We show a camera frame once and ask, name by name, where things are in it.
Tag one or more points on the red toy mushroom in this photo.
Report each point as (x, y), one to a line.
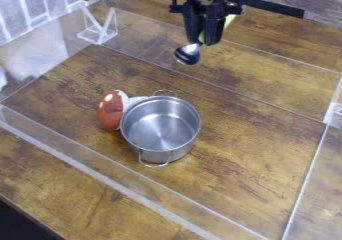
(112, 104)

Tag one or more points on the small steel pot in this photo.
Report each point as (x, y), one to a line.
(160, 125)

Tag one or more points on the clear acrylic right panel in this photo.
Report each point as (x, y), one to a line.
(315, 219)

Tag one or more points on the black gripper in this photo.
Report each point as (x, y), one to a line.
(216, 9)

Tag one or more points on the clear acrylic triangle bracket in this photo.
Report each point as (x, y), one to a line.
(97, 33)

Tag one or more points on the green handled metal spoon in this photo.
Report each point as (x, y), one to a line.
(187, 54)

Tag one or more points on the clear acrylic front barrier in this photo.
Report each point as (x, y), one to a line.
(194, 216)

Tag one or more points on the black wall strip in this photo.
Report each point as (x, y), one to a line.
(271, 7)

